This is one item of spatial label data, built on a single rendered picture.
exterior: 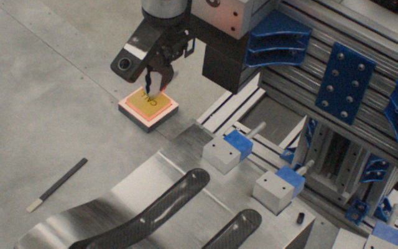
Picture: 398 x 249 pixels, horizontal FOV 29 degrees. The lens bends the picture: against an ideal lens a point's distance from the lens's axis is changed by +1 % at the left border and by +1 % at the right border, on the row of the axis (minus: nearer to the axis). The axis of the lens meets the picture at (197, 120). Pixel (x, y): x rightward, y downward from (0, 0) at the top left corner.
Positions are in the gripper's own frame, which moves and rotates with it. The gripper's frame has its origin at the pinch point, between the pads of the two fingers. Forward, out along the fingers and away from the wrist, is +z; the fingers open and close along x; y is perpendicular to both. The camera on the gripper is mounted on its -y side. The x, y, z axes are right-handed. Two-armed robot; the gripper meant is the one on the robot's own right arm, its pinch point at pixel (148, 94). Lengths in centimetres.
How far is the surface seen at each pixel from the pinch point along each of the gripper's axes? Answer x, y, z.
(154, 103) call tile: -1.4, 0.0, 1.2
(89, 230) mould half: -17.4, -29.8, -7.1
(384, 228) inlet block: -46.8, 5.5, -2.3
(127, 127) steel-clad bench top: -0.2, -5.6, 4.6
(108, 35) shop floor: 82, 67, 84
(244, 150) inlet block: -22.9, -1.3, -5.8
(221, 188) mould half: -24.7, -8.8, -4.4
